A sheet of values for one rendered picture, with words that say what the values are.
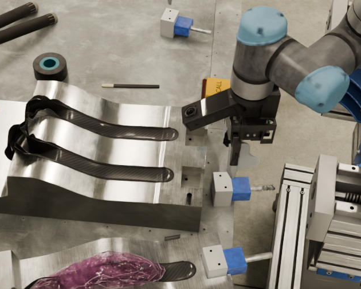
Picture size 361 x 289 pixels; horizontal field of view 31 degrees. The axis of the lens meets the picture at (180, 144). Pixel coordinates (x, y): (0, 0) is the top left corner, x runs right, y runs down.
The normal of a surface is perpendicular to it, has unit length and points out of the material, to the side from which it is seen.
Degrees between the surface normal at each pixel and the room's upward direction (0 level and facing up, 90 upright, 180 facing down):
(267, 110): 91
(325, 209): 0
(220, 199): 90
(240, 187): 0
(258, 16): 1
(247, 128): 91
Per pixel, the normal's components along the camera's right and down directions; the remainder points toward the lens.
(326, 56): 0.26, -0.44
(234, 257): 0.04, -0.65
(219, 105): -0.45, -0.55
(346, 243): -0.20, 0.74
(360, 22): -0.77, 0.46
